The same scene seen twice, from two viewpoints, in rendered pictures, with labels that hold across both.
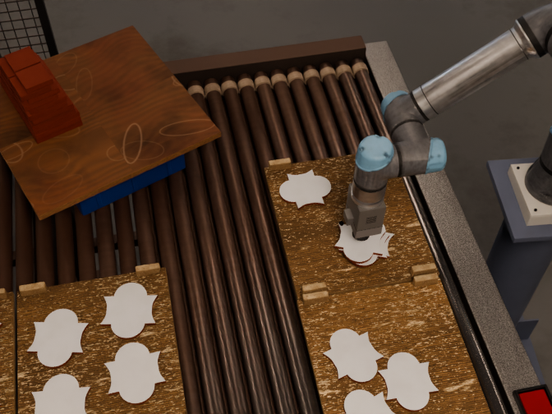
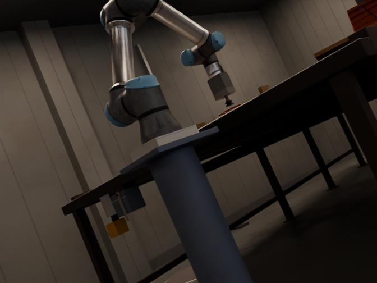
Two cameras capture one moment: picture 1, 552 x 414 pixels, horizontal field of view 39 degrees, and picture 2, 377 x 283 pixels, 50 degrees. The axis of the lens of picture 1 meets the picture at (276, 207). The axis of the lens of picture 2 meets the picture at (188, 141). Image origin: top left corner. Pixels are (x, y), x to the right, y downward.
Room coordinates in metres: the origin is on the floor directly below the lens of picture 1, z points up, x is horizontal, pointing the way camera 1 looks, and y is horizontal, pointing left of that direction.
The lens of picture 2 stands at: (2.52, -1.44, 0.73)
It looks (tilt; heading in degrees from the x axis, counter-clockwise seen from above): 5 degrees up; 147
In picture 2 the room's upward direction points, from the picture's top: 24 degrees counter-clockwise
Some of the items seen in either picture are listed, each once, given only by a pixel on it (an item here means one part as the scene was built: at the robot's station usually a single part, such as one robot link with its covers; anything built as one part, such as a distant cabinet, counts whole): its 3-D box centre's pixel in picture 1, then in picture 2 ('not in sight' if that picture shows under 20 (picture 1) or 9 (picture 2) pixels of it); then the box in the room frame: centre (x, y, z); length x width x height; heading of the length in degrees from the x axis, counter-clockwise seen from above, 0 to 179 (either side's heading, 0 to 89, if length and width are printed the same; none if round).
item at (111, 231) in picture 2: not in sight; (111, 214); (0.31, -0.67, 0.74); 0.09 x 0.08 x 0.24; 13
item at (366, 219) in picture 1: (360, 207); (222, 84); (1.08, -0.19, 1.09); 0.10 x 0.09 x 0.16; 104
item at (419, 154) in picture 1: (416, 151); (195, 55); (1.12, -0.30, 1.24); 0.11 x 0.11 x 0.08; 11
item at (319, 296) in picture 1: (315, 297); not in sight; (0.92, -0.10, 0.95); 0.06 x 0.02 x 0.03; 102
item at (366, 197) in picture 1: (368, 185); (214, 69); (1.08, -0.21, 1.17); 0.08 x 0.08 x 0.05
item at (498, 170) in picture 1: (508, 279); (218, 265); (1.31, -0.74, 0.44); 0.38 x 0.38 x 0.87; 6
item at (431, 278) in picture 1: (425, 279); not in sight; (0.98, -0.36, 0.95); 0.06 x 0.02 x 0.03; 102
